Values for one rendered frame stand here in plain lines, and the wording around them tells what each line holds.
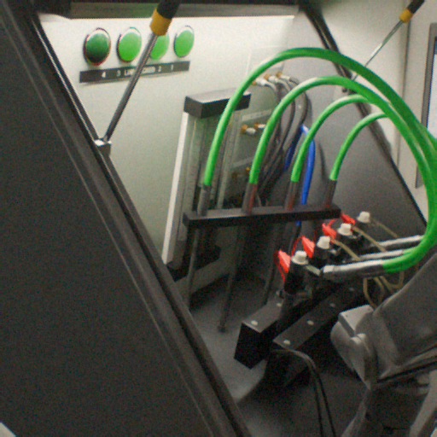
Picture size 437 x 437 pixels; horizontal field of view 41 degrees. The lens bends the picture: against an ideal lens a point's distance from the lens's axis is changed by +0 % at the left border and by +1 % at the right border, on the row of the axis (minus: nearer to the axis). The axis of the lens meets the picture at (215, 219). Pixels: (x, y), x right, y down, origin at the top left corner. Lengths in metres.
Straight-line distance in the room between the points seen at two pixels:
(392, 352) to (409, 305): 0.06
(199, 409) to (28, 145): 0.36
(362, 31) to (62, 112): 0.70
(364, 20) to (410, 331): 0.79
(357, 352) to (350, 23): 0.77
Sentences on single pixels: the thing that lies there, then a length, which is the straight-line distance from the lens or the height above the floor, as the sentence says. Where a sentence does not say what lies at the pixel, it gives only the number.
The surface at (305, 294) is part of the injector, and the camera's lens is 0.94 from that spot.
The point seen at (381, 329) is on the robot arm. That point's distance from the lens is 0.57.
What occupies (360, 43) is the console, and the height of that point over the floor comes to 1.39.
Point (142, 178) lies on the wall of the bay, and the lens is 0.99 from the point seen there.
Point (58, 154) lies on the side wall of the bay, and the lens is 0.68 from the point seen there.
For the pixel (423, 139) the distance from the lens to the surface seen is 0.80.
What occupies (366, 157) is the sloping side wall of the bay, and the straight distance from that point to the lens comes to 1.18.
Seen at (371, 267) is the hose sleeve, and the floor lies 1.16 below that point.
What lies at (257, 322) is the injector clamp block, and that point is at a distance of 0.99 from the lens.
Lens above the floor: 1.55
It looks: 27 degrees down
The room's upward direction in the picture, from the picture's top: 11 degrees clockwise
